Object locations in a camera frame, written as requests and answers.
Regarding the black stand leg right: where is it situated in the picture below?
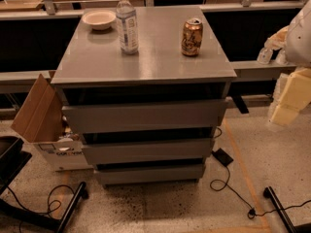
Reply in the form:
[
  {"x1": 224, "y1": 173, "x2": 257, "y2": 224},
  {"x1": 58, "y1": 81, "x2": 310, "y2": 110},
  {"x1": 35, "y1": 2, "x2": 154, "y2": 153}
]
[{"x1": 263, "y1": 186, "x2": 311, "y2": 233}]

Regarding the black floor cable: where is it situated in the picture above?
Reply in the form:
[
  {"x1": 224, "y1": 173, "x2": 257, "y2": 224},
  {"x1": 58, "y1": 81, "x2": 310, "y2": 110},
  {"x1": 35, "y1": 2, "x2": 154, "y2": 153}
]
[
  {"x1": 6, "y1": 183, "x2": 76, "y2": 233},
  {"x1": 209, "y1": 126, "x2": 311, "y2": 220}
]

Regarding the grey drawer cabinet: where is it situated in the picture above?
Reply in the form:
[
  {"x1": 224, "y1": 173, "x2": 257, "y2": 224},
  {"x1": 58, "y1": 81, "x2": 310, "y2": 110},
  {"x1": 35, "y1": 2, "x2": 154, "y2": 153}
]
[{"x1": 52, "y1": 7, "x2": 235, "y2": 171}]

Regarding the black bin left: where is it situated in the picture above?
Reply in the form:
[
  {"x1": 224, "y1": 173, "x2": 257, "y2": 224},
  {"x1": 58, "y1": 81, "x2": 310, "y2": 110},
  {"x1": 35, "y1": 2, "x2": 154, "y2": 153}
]
[{"x1": 0, "y1": 136, "x2": 32, "y2": 194}]

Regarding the black stand leg left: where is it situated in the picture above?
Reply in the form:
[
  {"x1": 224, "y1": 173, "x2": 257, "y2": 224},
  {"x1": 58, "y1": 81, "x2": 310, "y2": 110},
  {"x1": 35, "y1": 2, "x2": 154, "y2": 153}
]
[{"x1": 0, "y1": 182, "x2": 88, "y2": 233}]

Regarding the right hand sanitizer bottle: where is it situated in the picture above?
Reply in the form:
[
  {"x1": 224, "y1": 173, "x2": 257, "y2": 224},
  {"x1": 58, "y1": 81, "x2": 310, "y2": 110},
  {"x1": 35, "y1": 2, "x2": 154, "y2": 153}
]
[{"x1": 275, "y1": 49, "x2": 288, "y2": 65}]

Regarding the left hand sanitizer bottle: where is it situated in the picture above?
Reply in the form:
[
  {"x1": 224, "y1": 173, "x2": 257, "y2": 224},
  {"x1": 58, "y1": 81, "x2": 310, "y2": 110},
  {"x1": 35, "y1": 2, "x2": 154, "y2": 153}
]
[{"x1": 257, "y1": 48, "x2": 273, "y2": 64}]

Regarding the grey top drawer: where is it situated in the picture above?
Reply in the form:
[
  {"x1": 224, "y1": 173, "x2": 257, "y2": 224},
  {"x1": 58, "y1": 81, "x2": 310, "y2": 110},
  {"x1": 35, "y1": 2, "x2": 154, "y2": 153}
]
[{"x1": 62, "y1": 100, "x2": 226, "y2": 133}]

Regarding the gold beverage can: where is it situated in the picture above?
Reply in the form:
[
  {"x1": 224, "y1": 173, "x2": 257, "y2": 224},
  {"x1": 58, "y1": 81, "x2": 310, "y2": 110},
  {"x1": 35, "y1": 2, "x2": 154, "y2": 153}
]
[{"x1": 181, "y1": 17, "x2": 203, "y2": 56}]

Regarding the black stand leg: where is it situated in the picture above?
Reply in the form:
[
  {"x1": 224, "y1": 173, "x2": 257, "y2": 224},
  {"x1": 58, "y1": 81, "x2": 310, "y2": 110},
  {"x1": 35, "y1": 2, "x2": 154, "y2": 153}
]
[
  {"x1": 263, "y1": 186, "x2": 311, "y2": 233},
  {"x1": 0, "y1": 182, "x2": 88, "y2": 233}
]

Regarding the clear plastic water bottle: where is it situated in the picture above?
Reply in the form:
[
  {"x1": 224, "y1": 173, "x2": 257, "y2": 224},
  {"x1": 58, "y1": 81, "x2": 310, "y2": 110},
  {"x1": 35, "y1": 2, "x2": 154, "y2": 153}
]
[{"x1": 116, "y1": 0, "x2": 139, "y2": 54}]

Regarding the black power adapter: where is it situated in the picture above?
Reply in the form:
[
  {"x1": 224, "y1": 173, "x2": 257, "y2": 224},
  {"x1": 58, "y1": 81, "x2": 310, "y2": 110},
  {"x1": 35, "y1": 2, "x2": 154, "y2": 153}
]
[{"x1": 212, "y1": 149, "x2": 233, "y2": 167}]

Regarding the white paper bowl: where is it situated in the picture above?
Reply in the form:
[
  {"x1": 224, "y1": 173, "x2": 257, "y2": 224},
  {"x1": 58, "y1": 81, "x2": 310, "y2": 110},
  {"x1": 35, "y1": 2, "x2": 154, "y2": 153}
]
[{"x1": 82, "y1": 10, "x2": 116, "y2": 31}]

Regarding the black floor cable right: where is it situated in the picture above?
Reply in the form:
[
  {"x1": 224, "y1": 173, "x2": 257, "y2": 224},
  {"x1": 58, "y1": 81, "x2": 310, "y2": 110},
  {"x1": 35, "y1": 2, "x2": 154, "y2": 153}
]
[{"x1": 209, "y1": 126, "x2": 311, "y2": 220}]

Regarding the grey drawer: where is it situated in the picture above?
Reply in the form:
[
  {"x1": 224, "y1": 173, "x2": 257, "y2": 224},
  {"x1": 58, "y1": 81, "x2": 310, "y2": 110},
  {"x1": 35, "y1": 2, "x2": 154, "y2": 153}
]
[
  {"x1": 94, "y1": 163, "x2": 205, "y2": 185},
  {"x1": 82, "y1": 138, "x2": 215, "y2": 165},
  {"x1": 62, "y1": 100, "x2": 226, "y2": 133}
]

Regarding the open cardboard box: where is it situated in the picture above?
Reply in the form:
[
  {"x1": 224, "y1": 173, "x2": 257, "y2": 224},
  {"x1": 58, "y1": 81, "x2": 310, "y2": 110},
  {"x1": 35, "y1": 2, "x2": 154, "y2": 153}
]
[{"x1": 11, "y1": 75, "x2": 91, "y2": 171}]

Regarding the grey bottom drawer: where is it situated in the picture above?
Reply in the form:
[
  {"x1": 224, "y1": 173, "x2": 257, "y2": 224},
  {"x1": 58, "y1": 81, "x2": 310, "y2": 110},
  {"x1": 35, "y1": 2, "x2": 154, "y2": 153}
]
[{"x1": 94, "y1": 163, "x2": 205, "y2": 185}]

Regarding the hand sanitizer bottle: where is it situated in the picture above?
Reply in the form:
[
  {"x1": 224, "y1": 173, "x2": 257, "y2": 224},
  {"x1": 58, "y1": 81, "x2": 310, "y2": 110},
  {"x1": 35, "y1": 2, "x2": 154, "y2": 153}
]
[
  {"x1": 257, "y1": 48, "x2": 273, "y2": 64},
  {"x1": 275, "y1": 49, "x2": 288, "y2": 65}
]

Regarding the grey middle drawer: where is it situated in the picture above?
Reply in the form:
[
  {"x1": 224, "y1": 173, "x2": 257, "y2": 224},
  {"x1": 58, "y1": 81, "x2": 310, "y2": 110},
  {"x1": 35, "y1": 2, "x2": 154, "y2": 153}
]
[{"x1": 82, "y1": 138, "x2": 215, "y2": 165}]

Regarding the black floor cable left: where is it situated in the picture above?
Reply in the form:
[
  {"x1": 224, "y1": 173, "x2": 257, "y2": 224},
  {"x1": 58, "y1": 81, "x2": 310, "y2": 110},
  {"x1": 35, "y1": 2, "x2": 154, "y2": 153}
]
[{"x1": 6, "y1": 183, "x2": 76, "y2": 233}]

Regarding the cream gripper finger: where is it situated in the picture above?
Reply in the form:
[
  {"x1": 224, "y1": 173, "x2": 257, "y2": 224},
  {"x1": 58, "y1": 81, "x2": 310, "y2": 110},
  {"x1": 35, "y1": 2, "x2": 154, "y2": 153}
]
[{"x1": 269, "y1": 68, "x2": 311, "y2": 126}]

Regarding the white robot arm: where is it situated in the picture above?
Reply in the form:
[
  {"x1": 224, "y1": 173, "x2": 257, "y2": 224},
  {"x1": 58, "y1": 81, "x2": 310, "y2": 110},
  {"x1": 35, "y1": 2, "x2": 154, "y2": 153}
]
[{"x1": 264, "y1": 7, "x2": 311, "y2": 126}]

